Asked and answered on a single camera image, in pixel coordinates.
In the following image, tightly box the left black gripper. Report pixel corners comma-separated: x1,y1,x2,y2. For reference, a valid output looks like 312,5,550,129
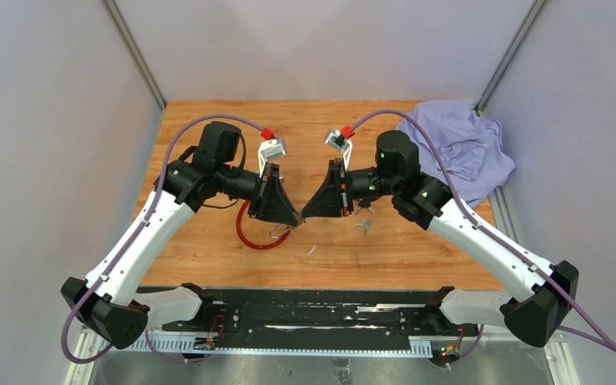
217,163,299,226

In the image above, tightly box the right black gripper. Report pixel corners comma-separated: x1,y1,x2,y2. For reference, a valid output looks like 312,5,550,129
302,159,398,219

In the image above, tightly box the red cable lock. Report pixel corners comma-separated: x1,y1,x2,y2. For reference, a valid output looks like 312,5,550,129
235,201,292,251

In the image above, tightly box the silver key pair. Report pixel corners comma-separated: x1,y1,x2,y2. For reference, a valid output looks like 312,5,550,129
354,219,372,235

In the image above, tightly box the brass padlock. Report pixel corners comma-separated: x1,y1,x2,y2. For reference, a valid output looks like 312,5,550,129
269,215,304,240

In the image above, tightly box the black head key bunch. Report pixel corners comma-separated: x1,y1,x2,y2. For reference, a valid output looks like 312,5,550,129
355,199,376,215

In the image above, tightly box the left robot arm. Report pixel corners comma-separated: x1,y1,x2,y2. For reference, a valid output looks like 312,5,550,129
61,116,300,349

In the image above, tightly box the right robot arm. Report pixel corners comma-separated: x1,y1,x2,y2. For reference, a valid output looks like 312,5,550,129
302,128,579,347

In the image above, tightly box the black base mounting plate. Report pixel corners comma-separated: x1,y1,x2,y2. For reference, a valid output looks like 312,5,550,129
163,288,478,355

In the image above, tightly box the lavender crumpled cloth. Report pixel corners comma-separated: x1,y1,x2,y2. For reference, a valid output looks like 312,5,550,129
396,100,516,209

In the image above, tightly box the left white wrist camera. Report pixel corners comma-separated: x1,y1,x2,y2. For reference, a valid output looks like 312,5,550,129
257,138,288,177

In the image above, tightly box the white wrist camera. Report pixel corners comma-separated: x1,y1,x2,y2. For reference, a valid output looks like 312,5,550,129
257,138,288,177
324,128,353,170

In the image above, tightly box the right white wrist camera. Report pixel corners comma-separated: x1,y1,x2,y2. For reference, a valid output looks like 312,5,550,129
324,128,353,170

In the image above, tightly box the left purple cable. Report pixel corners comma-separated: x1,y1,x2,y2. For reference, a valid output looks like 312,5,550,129
61,113,278,365

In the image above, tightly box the aluminium frame rail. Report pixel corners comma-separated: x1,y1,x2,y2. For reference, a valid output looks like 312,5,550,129
82,305,567,359

